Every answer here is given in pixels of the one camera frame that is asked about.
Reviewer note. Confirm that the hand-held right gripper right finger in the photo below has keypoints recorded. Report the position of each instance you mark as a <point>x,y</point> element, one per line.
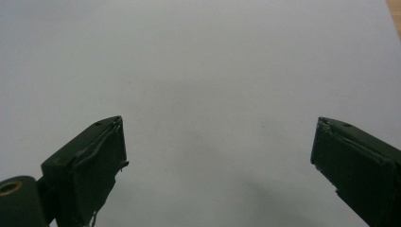
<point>356,167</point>

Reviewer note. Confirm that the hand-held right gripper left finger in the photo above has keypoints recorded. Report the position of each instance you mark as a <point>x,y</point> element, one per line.
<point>85,170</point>

